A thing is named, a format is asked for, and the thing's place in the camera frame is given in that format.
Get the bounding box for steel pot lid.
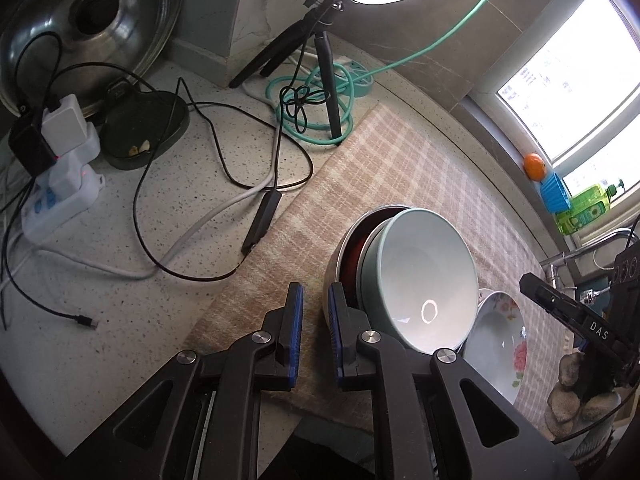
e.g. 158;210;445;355
1;0;182;115

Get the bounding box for pink plaid table cloth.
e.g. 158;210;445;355
186;105;568;430

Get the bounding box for chrome kitchen faucet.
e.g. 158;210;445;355
540;226;639;289

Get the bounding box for black tripod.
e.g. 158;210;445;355
229;0;343;144

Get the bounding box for pale blue ceramic bowl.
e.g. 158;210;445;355
359;208;478;354

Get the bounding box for black oval dish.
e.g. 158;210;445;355
99;91;190;171

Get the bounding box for black cable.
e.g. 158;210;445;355
0;29;346;331

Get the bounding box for right gloved hand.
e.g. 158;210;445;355
544;351;620;441

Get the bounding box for teal round power strip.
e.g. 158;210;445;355
333;61;374;99

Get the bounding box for large steel mixing bowl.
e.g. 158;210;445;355
322;205;409;324

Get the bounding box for orange fruit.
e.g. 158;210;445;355
523;153;547;182

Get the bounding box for teal hose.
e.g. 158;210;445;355
264;0;522;148

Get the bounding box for window frame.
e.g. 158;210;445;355
471;0;639;240

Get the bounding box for floral plate red flowers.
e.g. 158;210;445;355
462;288;527;404

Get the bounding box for black inline cable box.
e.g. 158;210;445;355
241;190;282;256

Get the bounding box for blue fluted plastic cup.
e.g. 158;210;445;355
540;172;570;214

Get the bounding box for white power adapter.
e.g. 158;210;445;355
21;94;104;245

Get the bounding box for red steel bowl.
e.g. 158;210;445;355
331;205;408;310

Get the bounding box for green dish soap bottle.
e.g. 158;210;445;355
554;181;624;236

